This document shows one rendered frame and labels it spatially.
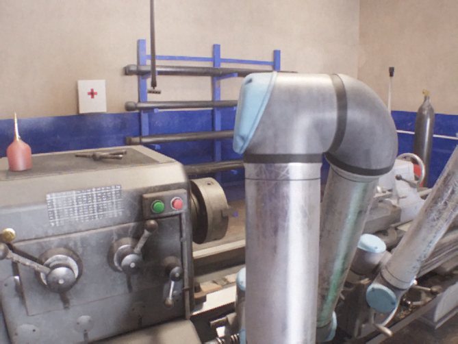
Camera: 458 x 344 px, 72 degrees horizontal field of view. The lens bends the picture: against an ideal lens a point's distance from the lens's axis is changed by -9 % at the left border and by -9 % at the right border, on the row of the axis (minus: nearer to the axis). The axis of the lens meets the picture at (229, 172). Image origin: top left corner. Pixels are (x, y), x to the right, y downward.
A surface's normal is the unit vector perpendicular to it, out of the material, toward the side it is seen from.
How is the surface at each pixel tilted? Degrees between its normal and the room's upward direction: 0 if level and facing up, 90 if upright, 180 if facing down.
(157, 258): 90
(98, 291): 90
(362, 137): 109
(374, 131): 96
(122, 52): 90
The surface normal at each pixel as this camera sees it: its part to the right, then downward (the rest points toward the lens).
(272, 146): -0.36, 0.04
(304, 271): 0.43, 0.04
